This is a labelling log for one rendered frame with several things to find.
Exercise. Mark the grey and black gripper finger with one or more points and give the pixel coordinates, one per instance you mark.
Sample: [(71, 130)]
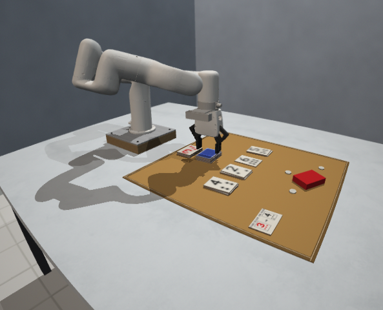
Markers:
[(219, 139), (197, 137)]

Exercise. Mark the red flat square block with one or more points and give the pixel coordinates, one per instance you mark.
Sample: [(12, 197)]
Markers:
[(309, 179)]

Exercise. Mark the brown flat mat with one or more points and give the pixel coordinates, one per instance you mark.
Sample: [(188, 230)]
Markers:
[(267, 187)]

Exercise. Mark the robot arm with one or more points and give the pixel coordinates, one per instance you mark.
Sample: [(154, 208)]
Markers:
[(102, 72)]

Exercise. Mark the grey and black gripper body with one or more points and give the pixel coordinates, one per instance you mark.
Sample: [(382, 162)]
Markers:
[(211, 128)]

